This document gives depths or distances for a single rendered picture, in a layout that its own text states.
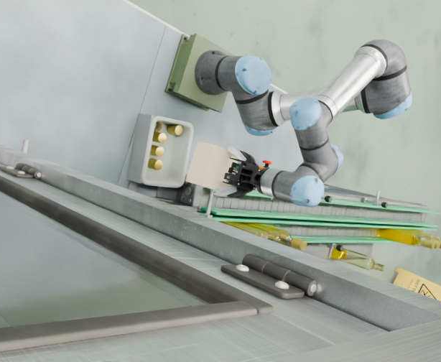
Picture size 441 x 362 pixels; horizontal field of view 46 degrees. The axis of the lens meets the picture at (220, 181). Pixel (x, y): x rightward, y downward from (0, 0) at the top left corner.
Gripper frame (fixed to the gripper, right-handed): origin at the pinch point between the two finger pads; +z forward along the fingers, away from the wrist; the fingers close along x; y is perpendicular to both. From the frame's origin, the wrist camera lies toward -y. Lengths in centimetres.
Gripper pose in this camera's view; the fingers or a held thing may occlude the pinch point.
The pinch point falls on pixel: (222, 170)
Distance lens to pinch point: 150.5
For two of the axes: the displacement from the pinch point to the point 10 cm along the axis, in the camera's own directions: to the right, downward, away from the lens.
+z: -6.7, -1.8, 7.2
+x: -2.9, 9.6, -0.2
